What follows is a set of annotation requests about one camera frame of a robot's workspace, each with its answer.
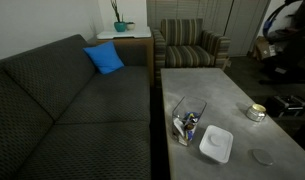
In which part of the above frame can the teal plant pot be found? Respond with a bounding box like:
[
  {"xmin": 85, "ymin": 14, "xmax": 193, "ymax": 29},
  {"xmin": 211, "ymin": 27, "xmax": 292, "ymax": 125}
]
[{"xmin": 114, "ymin": 22, "xmax": 126, "ymax": 32}]

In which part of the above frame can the black case on floor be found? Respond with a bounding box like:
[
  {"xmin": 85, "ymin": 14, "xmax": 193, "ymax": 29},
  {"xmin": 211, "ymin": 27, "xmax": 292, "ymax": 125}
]
[{"xmin": 264, "ymin": 95, "xmax": 305, "ymax": 117}]

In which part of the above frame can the wooden side table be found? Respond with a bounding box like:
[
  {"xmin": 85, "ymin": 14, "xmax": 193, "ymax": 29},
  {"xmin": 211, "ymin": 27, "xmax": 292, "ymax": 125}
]
[{"xmin": 109, "ymin": 38, "xmax": 154, "ymax": 87}]

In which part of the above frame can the small white bowl pot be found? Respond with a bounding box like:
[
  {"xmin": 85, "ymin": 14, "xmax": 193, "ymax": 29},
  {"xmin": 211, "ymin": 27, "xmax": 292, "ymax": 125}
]
[{"xmin": 127, "ymin": 22, "xmax": 136, "ymax": 30}]

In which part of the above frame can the dark grey fabric sofa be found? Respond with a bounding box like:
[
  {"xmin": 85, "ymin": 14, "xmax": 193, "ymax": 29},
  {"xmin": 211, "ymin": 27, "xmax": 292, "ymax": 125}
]
[{"xmin": 0, "ymin": 35, "xmax": 151, "ymax": 180}]

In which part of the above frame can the cardboard box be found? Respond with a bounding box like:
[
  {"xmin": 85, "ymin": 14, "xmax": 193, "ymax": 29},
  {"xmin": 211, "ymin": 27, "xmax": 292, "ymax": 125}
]
[{"xmin": 255, "ymin": 36, "xmax": 276, "ymax": 61}]

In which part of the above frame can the white square container lid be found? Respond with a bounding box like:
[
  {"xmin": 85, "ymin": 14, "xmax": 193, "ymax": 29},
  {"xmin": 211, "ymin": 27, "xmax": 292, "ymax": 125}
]
[{"xmin": 199, "ymin": 125, "xmax": 233, "ymax": 164}]

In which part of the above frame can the silver tin candle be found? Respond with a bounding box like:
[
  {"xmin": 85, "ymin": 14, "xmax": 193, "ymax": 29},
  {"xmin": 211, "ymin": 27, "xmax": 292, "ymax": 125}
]
[{"xmin": 246, "ymin": 104, "xmax": 266, "ymax": 122}]

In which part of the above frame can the blue throw pillow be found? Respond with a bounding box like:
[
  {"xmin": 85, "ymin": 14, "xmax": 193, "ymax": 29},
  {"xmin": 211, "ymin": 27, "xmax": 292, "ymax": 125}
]
[{"xmin": 84, "ymin": 41, "xmax": 124, "ymax": 74}]

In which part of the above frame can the striped armchair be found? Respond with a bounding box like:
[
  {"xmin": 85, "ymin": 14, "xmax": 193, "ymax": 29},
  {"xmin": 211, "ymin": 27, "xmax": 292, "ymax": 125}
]
[{"xmin": 152, "ymin": 19, "xmax": 231, "ymax": 87}]

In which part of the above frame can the clear plastic container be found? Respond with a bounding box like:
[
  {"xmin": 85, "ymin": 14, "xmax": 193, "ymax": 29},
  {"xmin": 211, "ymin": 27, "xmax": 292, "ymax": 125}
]
[{"xmin": 172, "ymin": 96, "xmax": 207, "ymax": 146}]

